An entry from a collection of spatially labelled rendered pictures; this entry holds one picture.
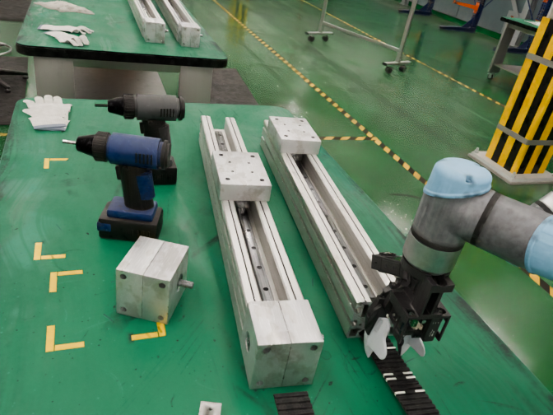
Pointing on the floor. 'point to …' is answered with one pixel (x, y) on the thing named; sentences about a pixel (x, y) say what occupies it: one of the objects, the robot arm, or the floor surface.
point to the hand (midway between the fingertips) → (384, 346)
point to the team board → (369, 38)
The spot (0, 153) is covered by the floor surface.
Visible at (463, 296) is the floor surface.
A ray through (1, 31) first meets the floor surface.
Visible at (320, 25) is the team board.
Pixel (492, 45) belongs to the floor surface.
